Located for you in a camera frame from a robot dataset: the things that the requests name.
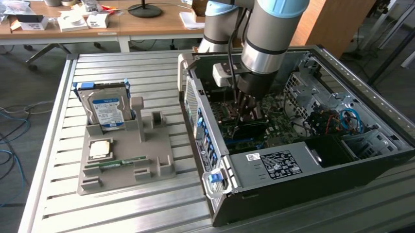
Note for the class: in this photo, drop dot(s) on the blue expansion slot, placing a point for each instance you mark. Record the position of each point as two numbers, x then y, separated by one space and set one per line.
246 140

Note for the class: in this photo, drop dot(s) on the hard disk with blue bracket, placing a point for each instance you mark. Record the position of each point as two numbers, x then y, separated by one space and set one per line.
108 111

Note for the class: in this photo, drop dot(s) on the green RAM stick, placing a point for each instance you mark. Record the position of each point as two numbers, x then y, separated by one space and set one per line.
121 163

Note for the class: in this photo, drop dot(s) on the stack of white papers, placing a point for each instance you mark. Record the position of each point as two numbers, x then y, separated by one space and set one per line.
192 20

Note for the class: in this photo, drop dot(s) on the white box with black lid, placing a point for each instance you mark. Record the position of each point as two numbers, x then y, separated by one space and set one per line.
33 23

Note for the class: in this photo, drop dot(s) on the grey power supply with label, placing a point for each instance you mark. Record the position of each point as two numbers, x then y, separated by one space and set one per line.
250 170

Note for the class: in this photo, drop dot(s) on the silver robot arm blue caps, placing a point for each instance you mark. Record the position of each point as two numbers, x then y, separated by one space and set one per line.
269 31

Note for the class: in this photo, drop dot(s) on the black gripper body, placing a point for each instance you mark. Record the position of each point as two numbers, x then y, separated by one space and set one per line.
257 83

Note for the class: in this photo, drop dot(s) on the green graphics card black cooler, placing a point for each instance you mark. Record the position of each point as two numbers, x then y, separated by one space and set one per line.
252 129

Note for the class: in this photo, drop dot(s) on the black fan shroud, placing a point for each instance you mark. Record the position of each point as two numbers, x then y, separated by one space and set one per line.
330 150

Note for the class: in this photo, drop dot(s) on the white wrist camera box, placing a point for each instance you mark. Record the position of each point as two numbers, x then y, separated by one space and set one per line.
224 75

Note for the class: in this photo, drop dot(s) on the green motherboard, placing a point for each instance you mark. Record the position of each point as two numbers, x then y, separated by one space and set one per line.
282 131

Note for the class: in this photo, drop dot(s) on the clear plastic bag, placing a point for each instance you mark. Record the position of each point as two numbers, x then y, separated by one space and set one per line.
17 7

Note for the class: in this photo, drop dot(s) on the grey cup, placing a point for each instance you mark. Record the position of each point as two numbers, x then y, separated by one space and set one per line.
53 3

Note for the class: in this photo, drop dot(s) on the small white labelled box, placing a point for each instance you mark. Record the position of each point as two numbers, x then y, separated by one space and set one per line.
98 21

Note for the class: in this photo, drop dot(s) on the CPU chip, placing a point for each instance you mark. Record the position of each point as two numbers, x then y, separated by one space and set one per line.
101 150

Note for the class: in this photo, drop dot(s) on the grey parts rack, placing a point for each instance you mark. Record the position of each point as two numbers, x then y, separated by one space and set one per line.
130 155

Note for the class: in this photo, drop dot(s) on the black open PC case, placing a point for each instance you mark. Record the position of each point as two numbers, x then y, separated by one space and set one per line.
292 199

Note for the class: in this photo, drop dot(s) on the black round lamp base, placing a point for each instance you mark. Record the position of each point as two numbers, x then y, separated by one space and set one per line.
145 11

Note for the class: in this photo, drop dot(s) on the metal disk bay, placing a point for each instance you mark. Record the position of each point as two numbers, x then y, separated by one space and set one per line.
373 145

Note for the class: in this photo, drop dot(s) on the white box with tape roll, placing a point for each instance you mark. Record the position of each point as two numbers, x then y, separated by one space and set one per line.
73 21

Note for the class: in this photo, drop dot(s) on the CPU socket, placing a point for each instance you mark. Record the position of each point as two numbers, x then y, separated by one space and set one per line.
230 110

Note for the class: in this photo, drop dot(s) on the blue case latch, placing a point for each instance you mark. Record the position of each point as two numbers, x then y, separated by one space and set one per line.
216 178

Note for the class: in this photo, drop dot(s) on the wooden desk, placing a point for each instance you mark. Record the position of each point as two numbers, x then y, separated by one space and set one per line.
146 26

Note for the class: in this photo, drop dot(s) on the perforated metal drive cage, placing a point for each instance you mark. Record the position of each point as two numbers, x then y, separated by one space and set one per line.
302 102

